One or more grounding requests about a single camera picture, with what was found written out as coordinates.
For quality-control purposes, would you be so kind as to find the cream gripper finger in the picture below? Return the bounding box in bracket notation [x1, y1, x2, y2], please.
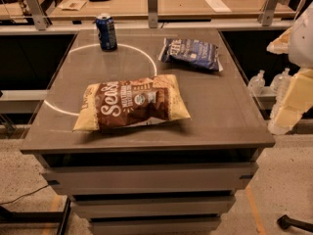
[268, 68, 313, 135]
[266, 28, 291, 55]

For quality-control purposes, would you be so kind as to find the brown chip bag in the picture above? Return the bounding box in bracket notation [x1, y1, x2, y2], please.
[73, 74, 191, 131]

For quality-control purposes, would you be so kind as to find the blue pepsi can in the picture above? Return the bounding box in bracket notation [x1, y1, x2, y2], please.
[96, 14, 117, 51]

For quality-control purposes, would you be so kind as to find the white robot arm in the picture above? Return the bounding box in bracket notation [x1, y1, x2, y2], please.
[266, 2, 313, 135]

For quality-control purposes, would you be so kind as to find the blue chip bag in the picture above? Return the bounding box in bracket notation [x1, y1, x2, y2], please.
[158, 38, 222, 71]

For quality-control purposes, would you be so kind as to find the clear bottle right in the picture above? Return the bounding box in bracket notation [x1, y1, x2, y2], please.
[270, 68, 291, 93]

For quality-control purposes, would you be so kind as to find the clear bottle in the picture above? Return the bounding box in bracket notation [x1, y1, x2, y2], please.
[270, 68, 291, 93]
[247, 70, 265, 96]

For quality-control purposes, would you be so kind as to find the clear bottle left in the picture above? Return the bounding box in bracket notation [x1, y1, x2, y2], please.
[247, 70, 265, 96]

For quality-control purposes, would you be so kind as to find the white envelope paper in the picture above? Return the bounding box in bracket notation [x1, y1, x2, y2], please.
[205, 0, 231, 13]

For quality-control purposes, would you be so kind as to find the black chair base leg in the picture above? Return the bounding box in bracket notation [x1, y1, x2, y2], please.
[277, 214, 313, 232]

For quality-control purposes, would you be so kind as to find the grey drawer cabinet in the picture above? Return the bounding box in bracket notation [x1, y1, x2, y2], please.
[22, 28, 274, 235]

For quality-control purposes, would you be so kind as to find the wooden desk background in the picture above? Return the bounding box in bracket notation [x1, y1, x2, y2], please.
[48, 0, 297, 22]

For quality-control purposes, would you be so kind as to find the small paper packet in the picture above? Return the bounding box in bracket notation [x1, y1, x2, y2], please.
[59, 0, 86, 11]

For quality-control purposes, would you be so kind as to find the grey metal bracket right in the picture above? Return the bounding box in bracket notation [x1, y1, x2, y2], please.
[258, 0, 280, 26]

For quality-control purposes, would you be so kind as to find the grey metal bracket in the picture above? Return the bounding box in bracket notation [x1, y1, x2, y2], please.
[25, 0, 49, 30]
[148, 0, 157, 28]
[258, 0, 280, 26]

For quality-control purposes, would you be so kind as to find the grey metal bracket middle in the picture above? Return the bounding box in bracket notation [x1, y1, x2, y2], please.
[148, 0, 157, 28]

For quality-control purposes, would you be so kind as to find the grey metal bracket left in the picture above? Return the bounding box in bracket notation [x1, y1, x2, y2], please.
[25, 0, 49, 30]

